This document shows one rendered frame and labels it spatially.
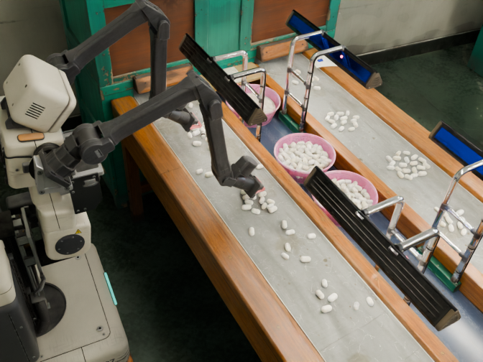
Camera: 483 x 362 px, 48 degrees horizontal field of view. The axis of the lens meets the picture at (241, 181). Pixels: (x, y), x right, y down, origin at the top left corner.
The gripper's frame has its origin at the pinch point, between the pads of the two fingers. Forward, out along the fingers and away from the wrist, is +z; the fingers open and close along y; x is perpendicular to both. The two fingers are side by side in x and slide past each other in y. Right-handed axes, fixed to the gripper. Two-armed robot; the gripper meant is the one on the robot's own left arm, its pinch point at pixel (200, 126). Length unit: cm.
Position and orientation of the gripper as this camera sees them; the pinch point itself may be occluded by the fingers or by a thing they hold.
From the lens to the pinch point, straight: 237.5
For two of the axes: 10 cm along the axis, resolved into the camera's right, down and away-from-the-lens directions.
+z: 6.2, 2.4, 7.5
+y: -4.9, -6.2, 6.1
